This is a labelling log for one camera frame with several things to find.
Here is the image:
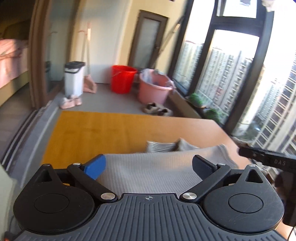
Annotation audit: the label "mop pole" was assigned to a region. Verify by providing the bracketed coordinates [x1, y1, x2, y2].
[157, 15, 185, 59]

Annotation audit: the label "pink plastic basin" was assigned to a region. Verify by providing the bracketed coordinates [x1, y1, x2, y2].
[138, 69, 176, 104]

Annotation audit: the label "brown shoes on floor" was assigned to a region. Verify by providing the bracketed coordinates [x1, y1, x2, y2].
[142, 102, 173, 116]

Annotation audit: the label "white bin black lid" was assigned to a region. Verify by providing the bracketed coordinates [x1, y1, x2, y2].
[64, 61, 85, 96]

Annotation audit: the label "green shoe far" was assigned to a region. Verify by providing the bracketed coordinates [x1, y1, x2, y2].
[188, 93, 206, 108]

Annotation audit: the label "green shoe near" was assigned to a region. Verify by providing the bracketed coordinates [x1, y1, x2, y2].
[204, 108, 221, 123]

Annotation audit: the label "pink slippers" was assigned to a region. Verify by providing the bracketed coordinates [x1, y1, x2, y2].
[59, 95, 82, 109]

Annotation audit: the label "frosted glass door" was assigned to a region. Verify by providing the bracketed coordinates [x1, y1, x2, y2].
[128, 10, 169, 70]

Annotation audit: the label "grey cloth on basin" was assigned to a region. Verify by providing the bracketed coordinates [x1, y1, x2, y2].
[139, 68, 154, 84]

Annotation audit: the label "red plastic bucket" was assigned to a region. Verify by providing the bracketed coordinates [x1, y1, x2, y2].
[111, 65, 137, 94]

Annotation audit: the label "bed with pink cover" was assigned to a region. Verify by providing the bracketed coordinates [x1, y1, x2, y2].
[0, 39, 28, 88]

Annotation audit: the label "pink dustpan with broom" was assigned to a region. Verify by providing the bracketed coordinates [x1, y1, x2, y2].
[79, 22, 97, 94]

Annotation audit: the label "striped grey knit garment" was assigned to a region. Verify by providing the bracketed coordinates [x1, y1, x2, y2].
[97, 138, 238, 196]

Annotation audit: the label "green shoe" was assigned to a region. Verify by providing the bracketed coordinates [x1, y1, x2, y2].
[188, 93, 206, 108]
[204, 108, 221, 123]

